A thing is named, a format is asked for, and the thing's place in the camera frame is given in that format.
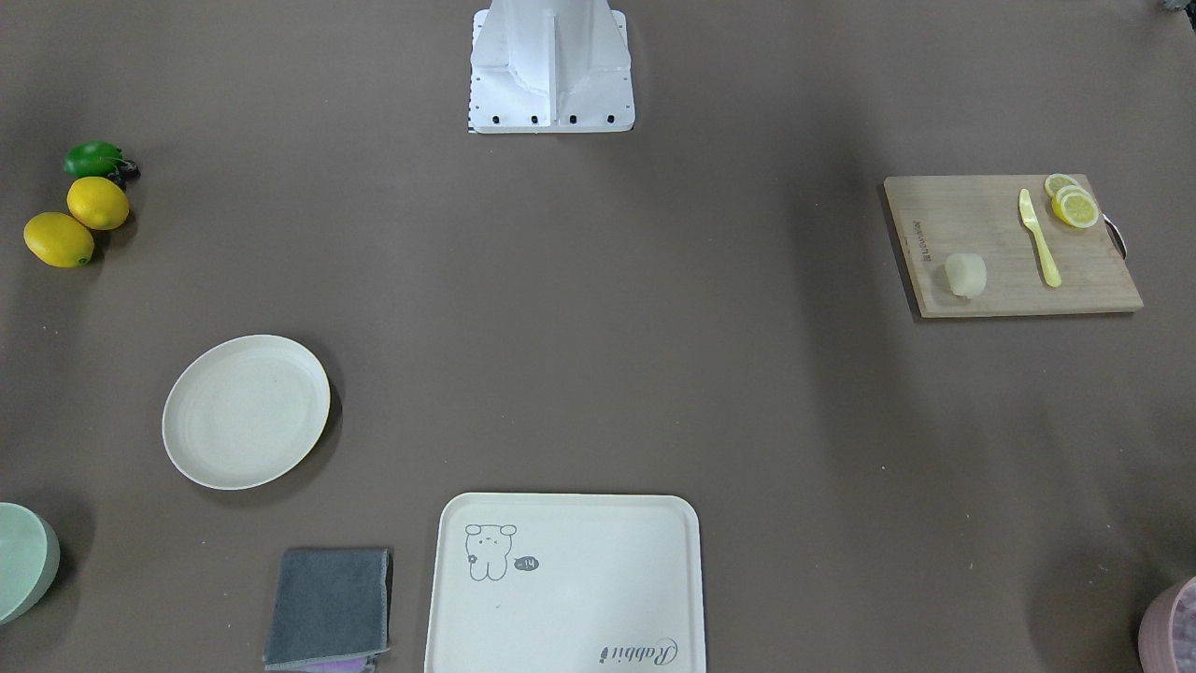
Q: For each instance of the round cream plate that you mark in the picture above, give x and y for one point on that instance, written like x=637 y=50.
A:
x=246 y=412

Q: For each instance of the pale white bun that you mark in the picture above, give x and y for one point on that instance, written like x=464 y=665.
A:
x=966 y=274

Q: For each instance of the cream rectangular rabbit tray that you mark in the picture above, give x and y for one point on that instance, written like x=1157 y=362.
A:
x=567 y=583

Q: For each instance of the grey folded cloth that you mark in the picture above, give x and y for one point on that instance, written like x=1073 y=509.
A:
x=331 y=610

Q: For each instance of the wooden cutting board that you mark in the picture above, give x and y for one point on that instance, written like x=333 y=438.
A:
x=935 y=217

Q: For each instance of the yellow plastic knife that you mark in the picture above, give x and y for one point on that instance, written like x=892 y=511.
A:
x=1047 y=267

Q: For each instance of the lemon slice back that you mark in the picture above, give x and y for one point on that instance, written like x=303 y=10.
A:
x=1053 y=183

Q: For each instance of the dark grape bunch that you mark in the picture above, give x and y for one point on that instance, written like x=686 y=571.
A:
x=123 y=171

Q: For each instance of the yellow lemon near lime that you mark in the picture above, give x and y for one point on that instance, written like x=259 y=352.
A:
x=98 y=203

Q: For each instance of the green lime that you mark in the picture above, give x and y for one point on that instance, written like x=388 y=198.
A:
x=93 y=159

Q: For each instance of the yellow lemon outer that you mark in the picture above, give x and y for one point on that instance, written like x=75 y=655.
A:
x=58 y=239

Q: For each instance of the mint green bowl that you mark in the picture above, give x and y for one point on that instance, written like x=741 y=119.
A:
x=30 y=557

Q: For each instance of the pink bowl with ice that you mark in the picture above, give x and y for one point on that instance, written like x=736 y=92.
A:
x=1166 y=640

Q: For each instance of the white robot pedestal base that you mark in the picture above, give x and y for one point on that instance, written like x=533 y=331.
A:
x=560 y=67

